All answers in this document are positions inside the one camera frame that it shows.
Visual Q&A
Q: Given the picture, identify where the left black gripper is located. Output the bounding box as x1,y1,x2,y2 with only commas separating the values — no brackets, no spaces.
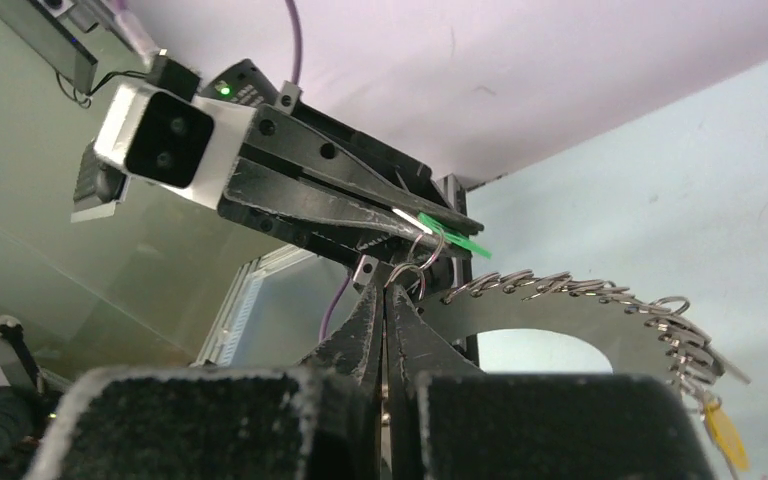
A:
214,99,486,270

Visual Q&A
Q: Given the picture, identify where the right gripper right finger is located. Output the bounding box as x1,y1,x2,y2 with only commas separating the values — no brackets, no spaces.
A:
385,286,714,479

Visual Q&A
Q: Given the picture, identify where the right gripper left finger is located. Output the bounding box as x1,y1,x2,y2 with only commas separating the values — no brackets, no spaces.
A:
27,285,383,479

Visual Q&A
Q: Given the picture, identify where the green key tag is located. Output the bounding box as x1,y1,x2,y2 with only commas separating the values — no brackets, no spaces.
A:
417,212,492,259

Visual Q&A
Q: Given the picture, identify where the large metal key ring disc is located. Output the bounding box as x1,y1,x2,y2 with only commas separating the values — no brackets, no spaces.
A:
411,270,750,397

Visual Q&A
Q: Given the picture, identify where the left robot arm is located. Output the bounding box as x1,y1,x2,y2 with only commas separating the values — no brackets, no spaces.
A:
124,60,482,265

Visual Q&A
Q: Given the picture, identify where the yellow key tag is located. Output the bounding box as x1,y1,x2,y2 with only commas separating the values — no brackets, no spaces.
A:
701,394,750,479

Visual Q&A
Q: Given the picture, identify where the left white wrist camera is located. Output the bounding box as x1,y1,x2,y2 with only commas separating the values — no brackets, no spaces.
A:
93,81,256,210

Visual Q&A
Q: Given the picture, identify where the white slotted cable duct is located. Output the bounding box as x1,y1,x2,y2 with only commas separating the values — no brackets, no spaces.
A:
192,255,270,367

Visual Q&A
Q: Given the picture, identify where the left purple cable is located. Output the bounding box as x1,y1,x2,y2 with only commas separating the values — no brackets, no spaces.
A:
105,0,306,87

